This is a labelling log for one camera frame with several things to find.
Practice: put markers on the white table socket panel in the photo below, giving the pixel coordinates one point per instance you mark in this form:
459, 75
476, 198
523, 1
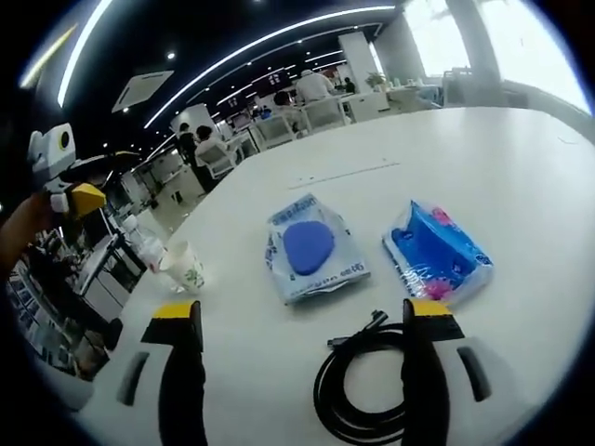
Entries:
344, 175

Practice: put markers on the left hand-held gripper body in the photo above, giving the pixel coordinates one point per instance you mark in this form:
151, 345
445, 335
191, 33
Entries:
51, 153

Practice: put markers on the blue white poster board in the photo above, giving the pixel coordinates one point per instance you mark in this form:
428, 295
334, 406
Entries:
25, 311

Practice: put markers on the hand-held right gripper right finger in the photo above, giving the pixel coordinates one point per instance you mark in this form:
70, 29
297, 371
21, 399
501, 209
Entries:
423, 381

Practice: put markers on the white table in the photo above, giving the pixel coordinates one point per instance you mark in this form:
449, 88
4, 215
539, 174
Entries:
441, 153

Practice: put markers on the person's left hand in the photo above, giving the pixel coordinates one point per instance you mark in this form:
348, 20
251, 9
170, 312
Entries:
39, 213

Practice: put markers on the blue sponge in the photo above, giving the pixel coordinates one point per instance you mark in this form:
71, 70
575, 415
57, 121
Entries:
309, 246

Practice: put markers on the clear plastic water bottle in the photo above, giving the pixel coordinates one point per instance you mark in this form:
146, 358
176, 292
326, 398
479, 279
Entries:
146, 246

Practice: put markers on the white paper cup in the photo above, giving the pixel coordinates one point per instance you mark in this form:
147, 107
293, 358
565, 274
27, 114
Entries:
183, 269

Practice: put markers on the long ceiling light strip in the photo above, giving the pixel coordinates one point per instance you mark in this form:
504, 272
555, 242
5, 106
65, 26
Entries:
260, 44

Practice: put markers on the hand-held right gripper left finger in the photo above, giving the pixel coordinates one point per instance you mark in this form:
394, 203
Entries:
181, 371

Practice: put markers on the blue tissue pack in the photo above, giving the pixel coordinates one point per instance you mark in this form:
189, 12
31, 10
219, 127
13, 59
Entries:
432, 251

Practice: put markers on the green potted plant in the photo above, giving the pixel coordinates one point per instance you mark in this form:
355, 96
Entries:
376, 80

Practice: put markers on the white office chair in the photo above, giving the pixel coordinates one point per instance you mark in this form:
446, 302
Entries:
325, 116
220, 160
274, 132

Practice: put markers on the ceiling air vent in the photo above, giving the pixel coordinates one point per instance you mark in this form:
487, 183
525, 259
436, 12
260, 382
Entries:
141, 90

